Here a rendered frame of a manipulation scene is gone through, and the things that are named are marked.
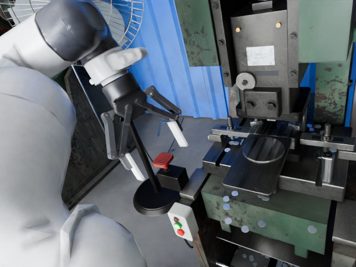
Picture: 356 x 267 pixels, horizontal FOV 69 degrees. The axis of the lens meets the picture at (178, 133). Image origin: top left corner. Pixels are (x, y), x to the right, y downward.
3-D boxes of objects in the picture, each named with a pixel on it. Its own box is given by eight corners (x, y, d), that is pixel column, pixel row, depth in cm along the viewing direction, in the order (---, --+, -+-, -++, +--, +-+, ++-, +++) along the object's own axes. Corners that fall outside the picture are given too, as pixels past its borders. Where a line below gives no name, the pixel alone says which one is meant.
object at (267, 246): (329, 278, 90) (329, 277, 89) (215, 237, 113) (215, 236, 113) (340, 191, 117) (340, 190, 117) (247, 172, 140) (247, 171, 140)
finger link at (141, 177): (128, 152, 55) (126, 154, 54) (145, 179, 56) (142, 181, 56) (124, 152, 57) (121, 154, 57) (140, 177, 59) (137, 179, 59)
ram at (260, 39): (287, 122, 71) (285, 6, 55) (236, 118, 79) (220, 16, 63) (300, 92, 82) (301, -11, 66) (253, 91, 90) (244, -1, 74)
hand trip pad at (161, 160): (169, 181, 93) (163, 166, 89) (156, 178, 97) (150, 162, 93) (179, 168, 98) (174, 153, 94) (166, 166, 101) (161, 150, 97)
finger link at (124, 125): (133, 105, 55) (127, 104, 55) (125, 157, 54) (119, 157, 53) (127, 107, 59) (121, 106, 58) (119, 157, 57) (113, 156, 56)
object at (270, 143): (273, 227, 73) (270, 194, 66) (227, 213, 80) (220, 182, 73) (292, 168, 89) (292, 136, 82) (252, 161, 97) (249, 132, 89)
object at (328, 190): (343, 202, 74) (345, 188, 71) (204, 172, 99) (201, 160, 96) (350, 140, 94) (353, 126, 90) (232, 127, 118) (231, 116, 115)
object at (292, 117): (301, 129, 76) (301, 113, 73) (236, 123, 87) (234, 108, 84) (311, 101, 86) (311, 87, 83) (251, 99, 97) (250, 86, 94)
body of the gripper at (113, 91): (125, 74, 61) (145, 109, 63) (94, 91, 57) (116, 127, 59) (138, 67, 54) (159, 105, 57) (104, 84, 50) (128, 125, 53)
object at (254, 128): (294, 149, 84) (294, 138, 82) (249, 143, 92) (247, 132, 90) (300, 133, 90) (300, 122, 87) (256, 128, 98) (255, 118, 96)
